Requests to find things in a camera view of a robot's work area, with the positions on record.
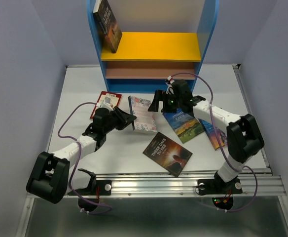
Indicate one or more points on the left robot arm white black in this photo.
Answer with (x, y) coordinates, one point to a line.
(50, 176)

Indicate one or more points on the Jane Eyre book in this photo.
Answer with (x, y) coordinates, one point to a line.
(210, 132)

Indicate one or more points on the aluminium mounting rail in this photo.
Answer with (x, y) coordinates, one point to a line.
(162, 185)

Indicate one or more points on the red white cover book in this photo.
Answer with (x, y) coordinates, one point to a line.
(109, 97)

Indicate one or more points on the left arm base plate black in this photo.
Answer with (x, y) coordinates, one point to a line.
(100, 187)

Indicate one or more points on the floral cover book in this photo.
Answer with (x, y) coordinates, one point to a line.
(145, 122)

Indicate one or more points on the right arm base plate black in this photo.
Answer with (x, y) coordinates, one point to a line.
(216, 187)

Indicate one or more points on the Three Days to See book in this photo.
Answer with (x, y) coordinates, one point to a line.
(168, 154)

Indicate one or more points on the Animal Farm book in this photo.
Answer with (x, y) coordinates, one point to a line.
(184, 125)

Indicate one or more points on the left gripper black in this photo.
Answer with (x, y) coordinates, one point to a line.
(123, 116)

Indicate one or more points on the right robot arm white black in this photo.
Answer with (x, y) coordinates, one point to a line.
(244, 139)

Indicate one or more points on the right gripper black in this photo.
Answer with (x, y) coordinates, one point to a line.
(159, 97)

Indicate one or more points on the A Tale of Two Cities book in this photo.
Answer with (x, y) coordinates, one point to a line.
(107, 24)

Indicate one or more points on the blue yellow wooden bookshelf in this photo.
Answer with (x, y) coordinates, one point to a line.
(145, 59)

